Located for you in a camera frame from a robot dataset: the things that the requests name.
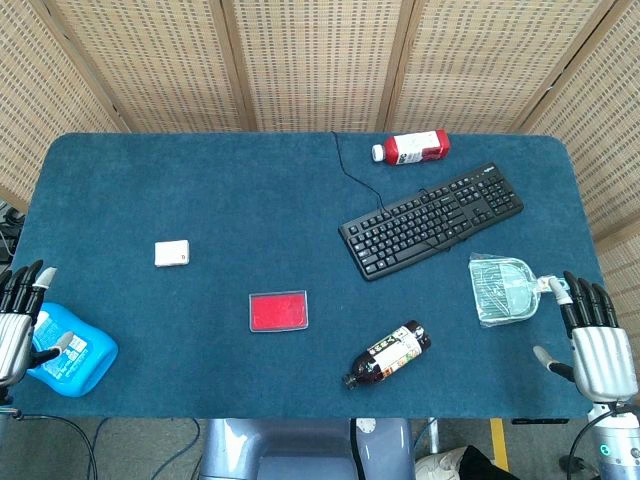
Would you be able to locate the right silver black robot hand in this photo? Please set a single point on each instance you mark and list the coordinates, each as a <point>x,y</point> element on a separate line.
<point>602,357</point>

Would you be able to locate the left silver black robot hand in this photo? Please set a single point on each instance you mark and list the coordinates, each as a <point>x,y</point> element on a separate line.
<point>12,330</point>

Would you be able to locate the small white box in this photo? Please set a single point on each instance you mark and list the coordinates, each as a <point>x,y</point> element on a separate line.
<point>172,253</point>

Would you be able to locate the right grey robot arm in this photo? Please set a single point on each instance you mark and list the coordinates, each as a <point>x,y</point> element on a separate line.
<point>617,440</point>

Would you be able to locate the red and white packaged card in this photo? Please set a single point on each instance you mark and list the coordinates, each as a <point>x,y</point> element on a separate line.
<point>278,310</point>

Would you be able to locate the blue detergent bottle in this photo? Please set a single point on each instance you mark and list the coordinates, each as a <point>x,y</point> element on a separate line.
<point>80,357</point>

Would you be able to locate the clear packaged green dustpan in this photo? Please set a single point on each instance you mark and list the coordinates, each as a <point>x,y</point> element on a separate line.
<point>502,295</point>

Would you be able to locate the black cloth bag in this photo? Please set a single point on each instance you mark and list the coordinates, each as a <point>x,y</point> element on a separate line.
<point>482,465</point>

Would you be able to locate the white sneaker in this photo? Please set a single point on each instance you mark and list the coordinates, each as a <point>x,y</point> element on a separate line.
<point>442,462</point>

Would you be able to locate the dark brown drink bottle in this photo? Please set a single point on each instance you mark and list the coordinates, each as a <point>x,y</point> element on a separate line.
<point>390,354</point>

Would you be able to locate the black computer keyboard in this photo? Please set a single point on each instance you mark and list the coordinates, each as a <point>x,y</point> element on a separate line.
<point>432,220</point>

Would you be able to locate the blue table cloth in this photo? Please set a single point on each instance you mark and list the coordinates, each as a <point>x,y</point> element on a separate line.
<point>225,200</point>

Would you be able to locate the red drink bottle white cap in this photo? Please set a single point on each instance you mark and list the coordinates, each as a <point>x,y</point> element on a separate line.
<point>415,146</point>

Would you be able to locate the grey robot torso base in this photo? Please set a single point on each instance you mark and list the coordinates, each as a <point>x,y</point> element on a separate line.
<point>305,450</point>

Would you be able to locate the woven bamboo folding screen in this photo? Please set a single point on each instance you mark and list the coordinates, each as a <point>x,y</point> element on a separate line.
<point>320,60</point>

